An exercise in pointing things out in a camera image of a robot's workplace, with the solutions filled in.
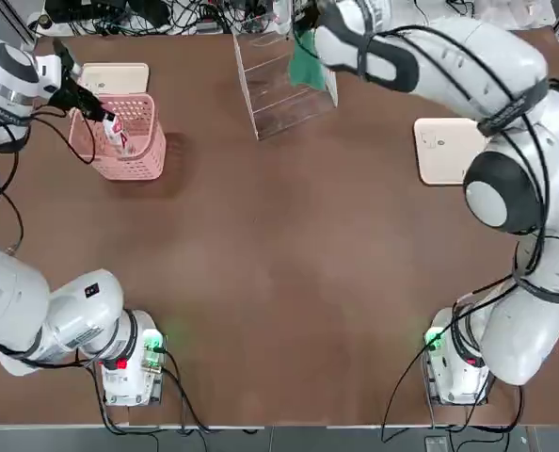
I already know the clear acrylic shelf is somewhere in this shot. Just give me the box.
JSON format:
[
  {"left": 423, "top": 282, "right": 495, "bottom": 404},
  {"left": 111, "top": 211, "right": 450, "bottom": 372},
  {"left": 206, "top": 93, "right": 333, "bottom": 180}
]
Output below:
[{"left": 232, "top": 0, "right": 340, "bottom": 141}]

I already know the green cloth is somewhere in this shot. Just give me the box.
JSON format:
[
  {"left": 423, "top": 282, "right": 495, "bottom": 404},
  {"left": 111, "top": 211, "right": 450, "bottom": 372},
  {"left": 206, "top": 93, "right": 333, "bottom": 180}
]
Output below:
[{"left": 287, "top": 26, "right": 331, "bottom": 91}]

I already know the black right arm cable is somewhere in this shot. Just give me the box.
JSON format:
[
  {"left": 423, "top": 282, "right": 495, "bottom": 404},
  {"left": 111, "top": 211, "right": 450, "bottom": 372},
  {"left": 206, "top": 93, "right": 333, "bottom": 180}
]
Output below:
[{"left": 354, "top": 23, "right": 556, "bottom": 331}]

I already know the pink plastic basket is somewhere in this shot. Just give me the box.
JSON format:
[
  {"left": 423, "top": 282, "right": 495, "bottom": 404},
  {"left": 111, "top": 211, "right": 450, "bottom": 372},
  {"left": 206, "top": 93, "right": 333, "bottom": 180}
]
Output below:
[{"left": 67, "top": 92, "right": 168, "bottom": 183}]

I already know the cream plastic tray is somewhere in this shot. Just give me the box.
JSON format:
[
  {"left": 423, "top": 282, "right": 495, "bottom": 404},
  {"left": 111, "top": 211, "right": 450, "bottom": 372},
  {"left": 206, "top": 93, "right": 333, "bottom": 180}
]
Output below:
[
  {"left": 78, "top": 62, "right": 152, "bottom": 97},
  {"left": 413, "top": 117, "right": 490, "bottom": 187}
]

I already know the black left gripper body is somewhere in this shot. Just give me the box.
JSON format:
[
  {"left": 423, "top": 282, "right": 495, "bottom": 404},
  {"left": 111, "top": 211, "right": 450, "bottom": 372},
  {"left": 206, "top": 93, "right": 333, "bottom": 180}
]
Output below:
[{"left": 47, "top": 74, "right": 81, "bottom": 109}]

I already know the black base cable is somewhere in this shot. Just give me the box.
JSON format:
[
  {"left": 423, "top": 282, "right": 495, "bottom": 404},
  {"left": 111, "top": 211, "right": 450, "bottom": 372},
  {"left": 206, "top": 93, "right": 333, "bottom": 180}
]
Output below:
[
  {"left": 74, "top": 346, "right": 266, "bottom": 437},
  {"left": 380, "top": 338, "right": 528, "bottom": 446}
]

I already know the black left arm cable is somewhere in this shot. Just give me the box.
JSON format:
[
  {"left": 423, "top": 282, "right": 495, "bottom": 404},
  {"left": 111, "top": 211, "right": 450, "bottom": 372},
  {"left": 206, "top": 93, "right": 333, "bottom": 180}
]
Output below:
[{"left": 0, "top": 101, "right": 100, "bottom": 258}]

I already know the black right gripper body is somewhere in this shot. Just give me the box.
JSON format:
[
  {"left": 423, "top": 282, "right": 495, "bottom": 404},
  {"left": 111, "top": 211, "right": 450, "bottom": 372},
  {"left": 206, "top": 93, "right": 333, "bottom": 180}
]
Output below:
[{"left": 294, "top": 0, "right": 328, "bottom": 33}]

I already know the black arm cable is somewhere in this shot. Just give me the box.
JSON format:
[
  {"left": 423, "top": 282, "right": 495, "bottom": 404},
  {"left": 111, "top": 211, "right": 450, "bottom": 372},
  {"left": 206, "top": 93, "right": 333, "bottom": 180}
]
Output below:
[
  {"left": 354, "top": 23, "right": 556, "bottom": 331},
  {"left": 0, "top": 101, "right": 100, "bottom": 258}
]

